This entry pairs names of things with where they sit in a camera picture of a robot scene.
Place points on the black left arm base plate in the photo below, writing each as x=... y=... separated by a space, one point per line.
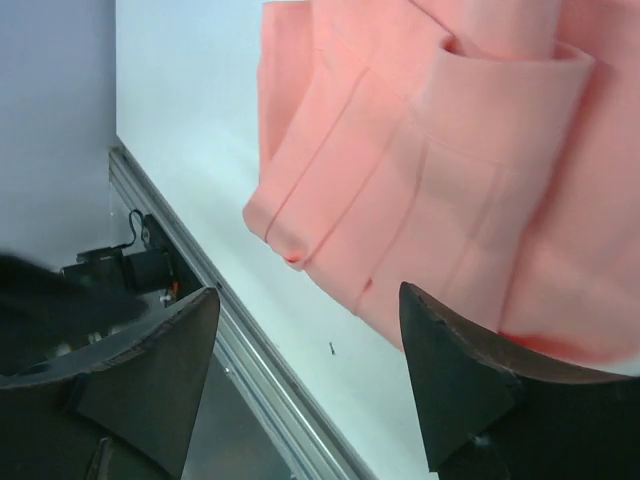
x=165 y=245

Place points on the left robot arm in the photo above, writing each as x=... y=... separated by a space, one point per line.
x=41 y=308

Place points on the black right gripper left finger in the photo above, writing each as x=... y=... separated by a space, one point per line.
x=121 y=408

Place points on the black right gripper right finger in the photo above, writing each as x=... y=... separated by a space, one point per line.
x=489 y=408

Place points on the pink skirt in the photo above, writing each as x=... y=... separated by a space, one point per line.
x=485 y=151

